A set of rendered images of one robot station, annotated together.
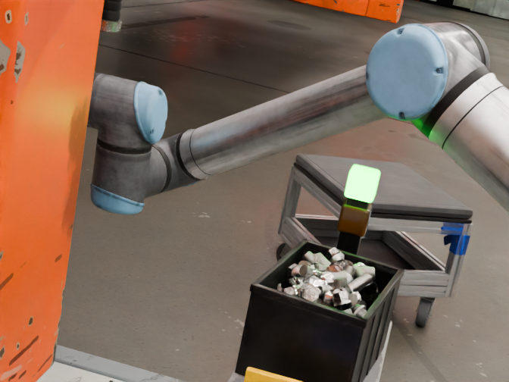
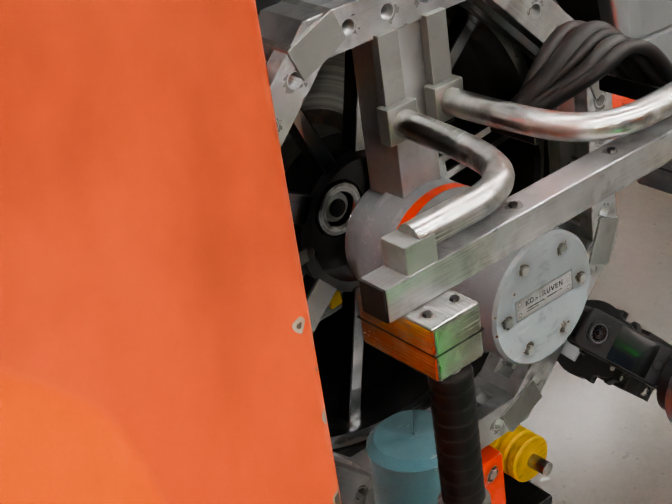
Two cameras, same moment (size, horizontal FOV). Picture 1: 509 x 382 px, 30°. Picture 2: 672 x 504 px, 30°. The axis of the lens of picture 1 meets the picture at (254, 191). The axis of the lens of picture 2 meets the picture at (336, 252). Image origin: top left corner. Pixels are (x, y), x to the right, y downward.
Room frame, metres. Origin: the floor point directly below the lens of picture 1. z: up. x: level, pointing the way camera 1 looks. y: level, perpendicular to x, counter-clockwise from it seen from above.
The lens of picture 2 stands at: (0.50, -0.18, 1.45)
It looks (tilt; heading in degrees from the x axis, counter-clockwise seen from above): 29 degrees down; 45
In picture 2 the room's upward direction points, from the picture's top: 9 degrees counter-clockwise
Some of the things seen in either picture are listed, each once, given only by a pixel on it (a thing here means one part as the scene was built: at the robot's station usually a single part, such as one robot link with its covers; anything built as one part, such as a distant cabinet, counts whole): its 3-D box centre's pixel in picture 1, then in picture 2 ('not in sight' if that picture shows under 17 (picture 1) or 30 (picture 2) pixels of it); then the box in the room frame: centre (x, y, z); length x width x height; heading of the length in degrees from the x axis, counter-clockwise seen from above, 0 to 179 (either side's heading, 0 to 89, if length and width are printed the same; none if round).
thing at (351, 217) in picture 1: (354, 217); not in sight; (1.25, -0.14, 0.59); 0.04 x 0.04 x 0.04; 80
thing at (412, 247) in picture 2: not in sight; (401, 140); (1.20, 0.43, 1.03); 0.19 x 0.18 x 0.11; 80
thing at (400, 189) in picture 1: (370, 239); not in sight; (2.44, -0.33, 0.17); 0.43 x 0.36 x 0.34; 23
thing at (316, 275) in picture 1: (323, 314); not in sight; (1.08, -0.11, 0.51); 0.20 x 0.14 x 0.13; 162
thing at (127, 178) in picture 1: (124, 173); not in sight; (1.51, 0.22, 0.51); 0.12 x 0.09 x 0.12; 149
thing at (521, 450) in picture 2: not in sight; (458, 417); (1.46, 0.61, 0.51); 0.29 x 0.06 x 0.06; 80
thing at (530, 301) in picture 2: not in sight; (463, 263); (1.31, 0.46, 0.85); 0.21 x 0.14 x 0.14; 80
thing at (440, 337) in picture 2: not in sight; (419, 320); (1.12, 0.36, 0.93); 0.09 x 0.05 x 0.05; 80
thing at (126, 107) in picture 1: (126, 109); not in sight; (1.50, 0.23, 0.62); 0.12 x 0.09 x 0.10; 80
